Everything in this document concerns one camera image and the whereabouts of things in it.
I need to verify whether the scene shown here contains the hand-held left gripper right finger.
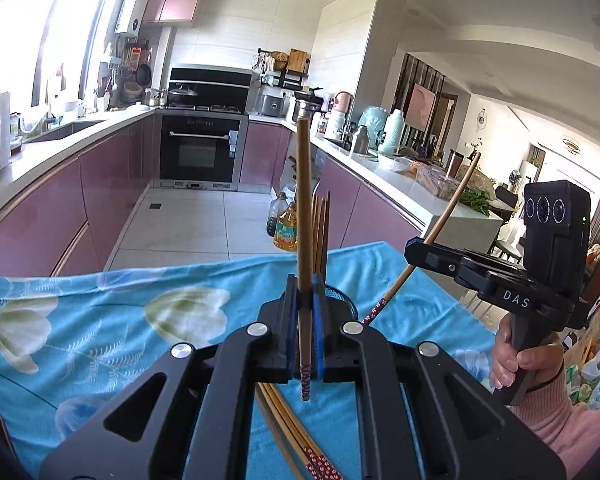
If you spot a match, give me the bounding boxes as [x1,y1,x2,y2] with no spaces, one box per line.
[310,274,566,480]

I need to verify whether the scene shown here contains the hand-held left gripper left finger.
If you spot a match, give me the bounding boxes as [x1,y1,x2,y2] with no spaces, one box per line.
[39,274,303,480]

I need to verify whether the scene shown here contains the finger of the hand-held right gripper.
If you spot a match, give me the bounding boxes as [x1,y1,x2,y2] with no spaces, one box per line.
[405,238,481,257]
[404,250,501,287]

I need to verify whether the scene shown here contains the black mesh pen holder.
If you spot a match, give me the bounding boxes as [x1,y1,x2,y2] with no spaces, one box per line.
[324,284,357,313]

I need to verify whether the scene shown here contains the red-tipped wooden chopstick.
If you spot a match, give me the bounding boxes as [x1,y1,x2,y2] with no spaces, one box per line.
[296,118,313,402]
[361,151,482,325]

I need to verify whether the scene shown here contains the bunch of wooden chopsticks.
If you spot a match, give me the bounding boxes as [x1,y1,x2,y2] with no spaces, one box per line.
[310,190,332,281]

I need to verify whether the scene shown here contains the pile of wooden chopsticks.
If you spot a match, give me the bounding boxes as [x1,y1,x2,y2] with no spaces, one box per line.
[254,382,343,480]

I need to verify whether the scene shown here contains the person's right forearm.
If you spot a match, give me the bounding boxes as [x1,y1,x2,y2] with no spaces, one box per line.
[510,370,600,480]

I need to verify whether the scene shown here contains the person's right hand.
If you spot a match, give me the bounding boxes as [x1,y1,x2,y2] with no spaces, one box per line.
[490,317,566,402]

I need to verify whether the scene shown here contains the green leafy vegetables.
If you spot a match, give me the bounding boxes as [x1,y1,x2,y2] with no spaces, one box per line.
[459,187,492,217]

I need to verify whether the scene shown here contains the clear plastic container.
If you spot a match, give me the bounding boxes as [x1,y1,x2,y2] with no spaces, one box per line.
[414,164,465,200]

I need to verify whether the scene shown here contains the pink base cabinets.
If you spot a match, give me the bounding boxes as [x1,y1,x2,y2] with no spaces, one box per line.
[240,120,426,256]
[0,110,162,291]

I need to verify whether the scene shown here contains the white bowl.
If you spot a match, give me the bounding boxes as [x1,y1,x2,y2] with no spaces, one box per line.
[377,154,412,173]

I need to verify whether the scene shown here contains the yellow cooking oil bottle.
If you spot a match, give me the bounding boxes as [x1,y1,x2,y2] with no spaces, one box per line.
[273,201,300,252]

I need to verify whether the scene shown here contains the mint green thermos flask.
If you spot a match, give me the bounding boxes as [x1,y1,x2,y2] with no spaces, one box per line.
[378,109,406,157]

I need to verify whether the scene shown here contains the pale teal appliance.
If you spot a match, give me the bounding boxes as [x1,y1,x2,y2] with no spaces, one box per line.
[357,106,387,150]

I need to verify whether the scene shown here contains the white plastic bag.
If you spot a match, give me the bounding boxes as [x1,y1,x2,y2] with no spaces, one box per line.
[565,355,600,411]

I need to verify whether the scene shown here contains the blue floral towel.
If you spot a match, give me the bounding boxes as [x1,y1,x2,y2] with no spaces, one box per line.
[0,241,501,480]

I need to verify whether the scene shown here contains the steel stockpot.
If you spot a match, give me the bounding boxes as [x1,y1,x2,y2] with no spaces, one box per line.
[292,99,322,124]

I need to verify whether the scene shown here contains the black built-in oven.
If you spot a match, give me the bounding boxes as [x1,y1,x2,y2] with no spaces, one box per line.
[159,112,248,192]

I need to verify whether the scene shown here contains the silver rice cooker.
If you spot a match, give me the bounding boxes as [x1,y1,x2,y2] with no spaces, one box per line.
[256,92,287,117]

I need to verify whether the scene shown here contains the black range hood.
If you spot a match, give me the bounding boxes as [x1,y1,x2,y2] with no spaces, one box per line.
[169,64,253,111]

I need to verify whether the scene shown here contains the black wok with lid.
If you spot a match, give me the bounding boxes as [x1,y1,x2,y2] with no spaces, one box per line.
[167,85,200,107]

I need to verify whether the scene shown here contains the kitchen sink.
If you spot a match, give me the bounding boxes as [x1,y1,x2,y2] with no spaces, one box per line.
[27,119,108,143]

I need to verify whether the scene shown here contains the white water heater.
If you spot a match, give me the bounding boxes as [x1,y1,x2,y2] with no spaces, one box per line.
[115,0,151,38]

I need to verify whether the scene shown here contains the kitchen window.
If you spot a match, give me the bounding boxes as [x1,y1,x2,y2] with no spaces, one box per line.
[0,0,128,111]

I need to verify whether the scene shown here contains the framed wall painting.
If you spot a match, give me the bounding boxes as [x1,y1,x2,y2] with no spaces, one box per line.
[411,82,437,132]

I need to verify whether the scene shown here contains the black wall rack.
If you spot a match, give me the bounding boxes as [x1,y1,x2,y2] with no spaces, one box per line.
[257,49,309,90]

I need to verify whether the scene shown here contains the pink wall cabinet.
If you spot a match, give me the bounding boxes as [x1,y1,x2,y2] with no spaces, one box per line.
[142,0,207,24]

